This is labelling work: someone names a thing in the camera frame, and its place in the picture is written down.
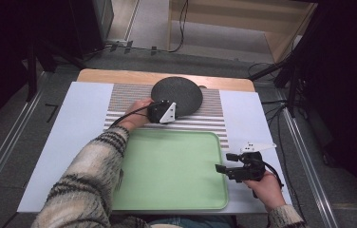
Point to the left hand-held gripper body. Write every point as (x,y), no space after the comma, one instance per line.
(160,111)

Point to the black cabinet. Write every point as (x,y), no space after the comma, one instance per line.
(91,22)

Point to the white table cover sheet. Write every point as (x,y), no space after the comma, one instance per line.
(81,104)

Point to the person's right hand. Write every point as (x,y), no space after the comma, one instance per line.
(266,191)

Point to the round black textured plate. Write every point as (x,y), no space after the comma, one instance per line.
(176,91)

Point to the metal floor rail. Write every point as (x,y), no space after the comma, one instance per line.
(309,177)
(5,152)

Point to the wooden table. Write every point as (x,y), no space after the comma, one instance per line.
(119,76)

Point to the person's left hand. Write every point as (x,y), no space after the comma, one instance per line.
(137,115)

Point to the black metal stand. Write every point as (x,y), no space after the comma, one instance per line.
(292,85)
(31,69)

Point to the person's blue jeans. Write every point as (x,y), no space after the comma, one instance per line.
(195,222)

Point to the light wooden shelf unit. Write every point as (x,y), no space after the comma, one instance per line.
(281,41)

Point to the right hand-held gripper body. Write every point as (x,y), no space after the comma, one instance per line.
(251,164)

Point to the light green plastic tray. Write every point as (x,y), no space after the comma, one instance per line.
(173,171)

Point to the brown white striped placemat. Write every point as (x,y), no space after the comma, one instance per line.
(129,95)

